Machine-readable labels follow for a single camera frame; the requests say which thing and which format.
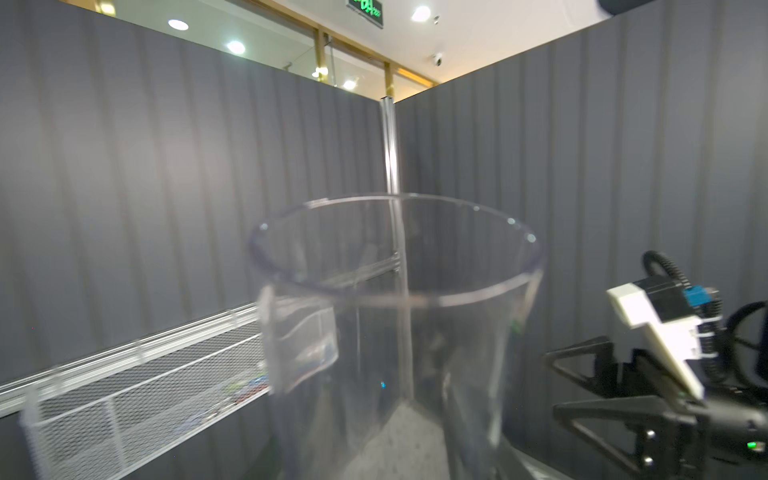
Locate items in white basket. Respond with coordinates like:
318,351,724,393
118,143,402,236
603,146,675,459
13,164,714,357
175,362,268,435

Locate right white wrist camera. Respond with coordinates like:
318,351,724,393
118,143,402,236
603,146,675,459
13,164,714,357
607,275,722,401

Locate floral table mat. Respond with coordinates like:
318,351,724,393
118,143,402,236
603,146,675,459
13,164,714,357
334,401,473,479

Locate right black corrugated cable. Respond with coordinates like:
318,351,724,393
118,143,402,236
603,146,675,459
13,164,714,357
641,250,768,385

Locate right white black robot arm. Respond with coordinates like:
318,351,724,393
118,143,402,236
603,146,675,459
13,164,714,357
543,301,767,479

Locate clear flute glass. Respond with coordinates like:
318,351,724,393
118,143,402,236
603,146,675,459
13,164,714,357
248,194,544,479

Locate white mesh wall basket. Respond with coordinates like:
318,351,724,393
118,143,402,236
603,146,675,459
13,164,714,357
19,304,269,479

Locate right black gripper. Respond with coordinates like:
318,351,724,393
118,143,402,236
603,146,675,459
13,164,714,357
543,336,750,479

